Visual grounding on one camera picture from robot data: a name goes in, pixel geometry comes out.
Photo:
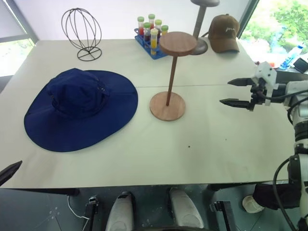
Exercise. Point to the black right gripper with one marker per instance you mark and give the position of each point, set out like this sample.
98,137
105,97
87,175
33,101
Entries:
256,97

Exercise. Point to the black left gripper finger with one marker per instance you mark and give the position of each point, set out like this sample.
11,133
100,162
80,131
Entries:
9,172

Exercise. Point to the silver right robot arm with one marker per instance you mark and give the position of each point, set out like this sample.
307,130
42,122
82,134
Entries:
299,93

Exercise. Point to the wooden round-top hat stand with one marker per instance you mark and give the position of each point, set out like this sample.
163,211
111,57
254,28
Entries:
177,43

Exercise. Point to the grey metal hat stand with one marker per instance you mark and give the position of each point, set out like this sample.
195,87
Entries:
200,16

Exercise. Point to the navy blue wide-brim hat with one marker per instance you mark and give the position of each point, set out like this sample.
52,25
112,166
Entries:
79,113

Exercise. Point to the brown baseball cap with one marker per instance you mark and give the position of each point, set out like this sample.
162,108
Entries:
222,36

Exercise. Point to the clear plastic water bottle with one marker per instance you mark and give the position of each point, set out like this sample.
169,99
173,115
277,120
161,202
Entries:
294,54

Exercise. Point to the dark phone-like device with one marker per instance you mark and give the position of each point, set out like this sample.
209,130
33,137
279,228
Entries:
301,64

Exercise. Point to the green-capped tube with yellow liquid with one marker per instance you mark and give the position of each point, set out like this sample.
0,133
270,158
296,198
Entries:
154,41

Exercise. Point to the black trouser leg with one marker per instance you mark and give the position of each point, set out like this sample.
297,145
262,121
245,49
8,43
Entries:
267,195

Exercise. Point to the blue test tube rack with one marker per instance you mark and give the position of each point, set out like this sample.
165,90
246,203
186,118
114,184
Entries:
142,42

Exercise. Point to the green-capped tube with dark liquid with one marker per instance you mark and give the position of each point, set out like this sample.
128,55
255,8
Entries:
146,31

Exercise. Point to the white shoe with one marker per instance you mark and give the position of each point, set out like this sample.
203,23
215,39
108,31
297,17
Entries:
251,204

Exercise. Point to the silver left robot foot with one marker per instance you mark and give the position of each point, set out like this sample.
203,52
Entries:
120,211

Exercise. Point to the silver robot foot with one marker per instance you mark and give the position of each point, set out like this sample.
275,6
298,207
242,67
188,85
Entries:
120,211
184,209

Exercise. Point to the silver right robot foot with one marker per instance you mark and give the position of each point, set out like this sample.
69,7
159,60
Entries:
184,209

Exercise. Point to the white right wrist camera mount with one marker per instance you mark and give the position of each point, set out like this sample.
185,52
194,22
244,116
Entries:
265,72

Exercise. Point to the black metal frame post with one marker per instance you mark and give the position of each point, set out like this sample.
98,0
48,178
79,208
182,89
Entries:
225,214
91,211

